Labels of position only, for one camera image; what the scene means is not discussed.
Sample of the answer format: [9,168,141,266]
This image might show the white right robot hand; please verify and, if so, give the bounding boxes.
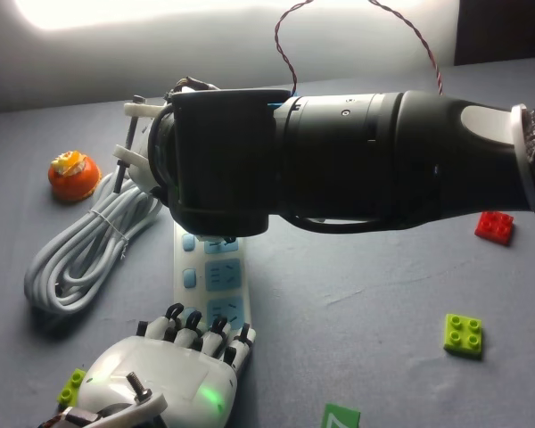
[128,118,164,204]

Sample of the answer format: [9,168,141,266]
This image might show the white power strip blue sockets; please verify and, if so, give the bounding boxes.
[172,220,256,340]

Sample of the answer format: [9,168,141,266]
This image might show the orange toy cake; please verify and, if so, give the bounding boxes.
[47,150,103,204]

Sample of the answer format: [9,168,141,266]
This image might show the small lime green brick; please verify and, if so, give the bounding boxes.
[56,367,86,407]

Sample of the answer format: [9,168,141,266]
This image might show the grey table cloth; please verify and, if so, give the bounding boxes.
[0,55,535,428]

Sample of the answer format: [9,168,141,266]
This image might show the green number cube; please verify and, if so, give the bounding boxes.
[320,402,362,428]

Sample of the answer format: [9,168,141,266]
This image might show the red flat toy brick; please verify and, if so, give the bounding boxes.
[473,210,517,246]

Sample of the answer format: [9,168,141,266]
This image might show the lime green flat brick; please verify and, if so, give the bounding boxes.
[442,312,485,362]

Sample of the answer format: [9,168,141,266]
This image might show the grey coiled power cable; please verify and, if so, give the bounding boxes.
[23,171,164,317]

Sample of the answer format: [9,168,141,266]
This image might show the red black twisted wire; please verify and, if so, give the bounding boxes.
[274,0,445,97]

